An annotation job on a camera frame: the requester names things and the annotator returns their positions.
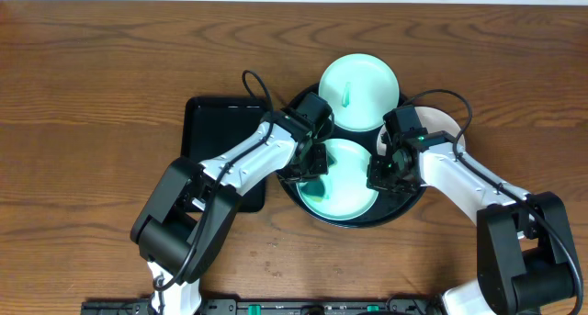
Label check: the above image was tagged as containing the green yellow sponge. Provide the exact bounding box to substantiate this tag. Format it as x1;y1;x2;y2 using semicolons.
300;179;327;202

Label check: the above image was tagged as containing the mint plate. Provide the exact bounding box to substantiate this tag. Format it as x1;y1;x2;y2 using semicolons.
319;53;400;132
297;139;379;221

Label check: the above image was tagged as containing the white plate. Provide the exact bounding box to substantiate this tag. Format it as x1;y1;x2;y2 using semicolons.
376;107;460;155

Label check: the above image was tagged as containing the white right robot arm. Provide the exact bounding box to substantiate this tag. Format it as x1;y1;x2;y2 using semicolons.
367;129;583;314

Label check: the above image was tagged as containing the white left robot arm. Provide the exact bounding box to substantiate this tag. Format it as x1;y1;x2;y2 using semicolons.
130;109;333;314

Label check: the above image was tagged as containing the black round tray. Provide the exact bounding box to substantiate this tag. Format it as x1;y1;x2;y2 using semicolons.
274;83;428;230

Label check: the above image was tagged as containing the black rectangular tray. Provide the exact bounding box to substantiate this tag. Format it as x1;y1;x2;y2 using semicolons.
178;96;270;214

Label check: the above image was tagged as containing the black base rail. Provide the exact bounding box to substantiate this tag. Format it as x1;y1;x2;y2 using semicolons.
80;298;447;315

